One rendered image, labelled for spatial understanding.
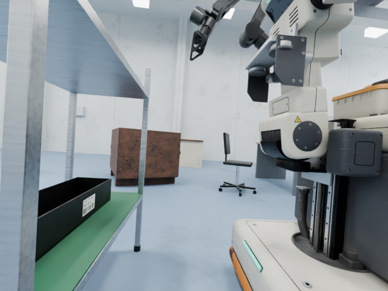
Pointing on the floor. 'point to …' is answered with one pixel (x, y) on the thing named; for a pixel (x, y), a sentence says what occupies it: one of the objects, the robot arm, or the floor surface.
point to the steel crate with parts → (115, 155)
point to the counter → (191, 153)
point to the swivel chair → (234, 165)
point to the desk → (264, 171)
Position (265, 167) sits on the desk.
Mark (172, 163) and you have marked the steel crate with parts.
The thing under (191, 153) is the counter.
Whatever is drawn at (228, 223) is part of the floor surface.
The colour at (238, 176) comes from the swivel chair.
